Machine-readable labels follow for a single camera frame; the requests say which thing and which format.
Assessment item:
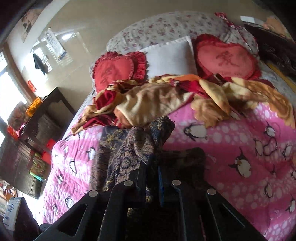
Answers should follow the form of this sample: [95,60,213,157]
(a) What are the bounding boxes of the dark floral patterned garment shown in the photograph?
[89,114,209,209]

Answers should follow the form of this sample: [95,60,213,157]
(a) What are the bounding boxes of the pink penguin blanket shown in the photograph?
[40,103,295,240]

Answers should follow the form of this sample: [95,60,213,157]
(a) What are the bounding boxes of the red box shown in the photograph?
[41,152,52,165]
[46,139,56,150]

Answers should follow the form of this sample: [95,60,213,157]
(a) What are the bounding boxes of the dark wooden side table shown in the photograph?
[20,87,76,154]

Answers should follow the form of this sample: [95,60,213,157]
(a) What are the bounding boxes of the red yellow fleece blanket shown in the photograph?
[71,74,295,135]

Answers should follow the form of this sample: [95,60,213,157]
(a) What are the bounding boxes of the orange basket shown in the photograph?
[25,97,43,117]

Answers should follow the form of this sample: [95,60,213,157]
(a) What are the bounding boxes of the red heart pillow left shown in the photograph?
[91,51,147,92]

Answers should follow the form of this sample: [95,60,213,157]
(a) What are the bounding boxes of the red heart pillow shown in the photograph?
[193,34,261,80]
[91,51,147,92]

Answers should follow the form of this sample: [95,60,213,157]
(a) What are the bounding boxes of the white pillow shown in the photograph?
[140,36,197,79]

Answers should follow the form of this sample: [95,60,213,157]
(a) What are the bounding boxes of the red heart pillow right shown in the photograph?
[193,34,261,80]

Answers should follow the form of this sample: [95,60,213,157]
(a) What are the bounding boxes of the dark cloth on hook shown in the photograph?
[33,53,48,75]

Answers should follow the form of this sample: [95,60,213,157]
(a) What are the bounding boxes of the dark carved headboard cabinet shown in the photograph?
[244,23,295,82]

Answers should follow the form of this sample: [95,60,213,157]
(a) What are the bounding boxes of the floral bolster pillow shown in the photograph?
[106,11,258,56]

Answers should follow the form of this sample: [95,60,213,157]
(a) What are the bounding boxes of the red wall sticker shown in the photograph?
[27,80,37,93]

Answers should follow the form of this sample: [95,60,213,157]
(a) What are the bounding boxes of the wall calendar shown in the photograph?
[44,28,66,60]

